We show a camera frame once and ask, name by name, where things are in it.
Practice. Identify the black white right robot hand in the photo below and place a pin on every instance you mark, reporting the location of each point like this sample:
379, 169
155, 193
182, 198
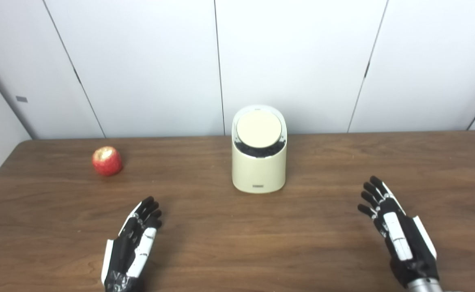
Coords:
411, 247

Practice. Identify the round cream bin lid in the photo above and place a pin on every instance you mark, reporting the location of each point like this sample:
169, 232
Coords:
258, 129

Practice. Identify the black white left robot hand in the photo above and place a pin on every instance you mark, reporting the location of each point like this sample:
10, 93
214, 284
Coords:
123, 251

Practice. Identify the red apple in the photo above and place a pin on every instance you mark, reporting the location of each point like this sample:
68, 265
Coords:
107, 161

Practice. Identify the cream-colored bin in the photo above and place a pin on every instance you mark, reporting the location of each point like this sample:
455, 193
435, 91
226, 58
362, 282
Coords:
258, 174

